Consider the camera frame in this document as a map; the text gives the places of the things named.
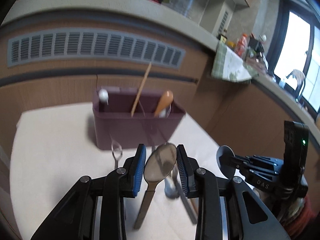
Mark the shovel handle metal spoon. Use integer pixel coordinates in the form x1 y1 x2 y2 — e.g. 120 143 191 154
111 140 123 169

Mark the smiley handle metal spoon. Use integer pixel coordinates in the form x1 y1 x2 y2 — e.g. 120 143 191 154
164 165 180 199

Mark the purple plastic utensil caddy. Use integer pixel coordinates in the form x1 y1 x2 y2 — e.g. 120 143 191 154
92 86 186 150

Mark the orange bottle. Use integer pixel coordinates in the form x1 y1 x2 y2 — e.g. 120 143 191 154
234 33 247 58

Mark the grey ventilation grille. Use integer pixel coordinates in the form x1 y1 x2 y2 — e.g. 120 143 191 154
7 28 185 69

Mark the white ceramic spoon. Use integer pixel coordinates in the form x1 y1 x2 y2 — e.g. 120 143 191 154
98 88 109 105

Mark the green patterned cloth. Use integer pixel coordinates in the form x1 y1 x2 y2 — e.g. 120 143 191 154
210 42 259 83

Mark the wooden chopstick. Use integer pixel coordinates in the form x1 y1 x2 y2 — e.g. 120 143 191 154
176 183 197 225
131 62 152 117

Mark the wooden spoon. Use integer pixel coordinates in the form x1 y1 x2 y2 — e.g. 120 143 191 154
154 90 174 117

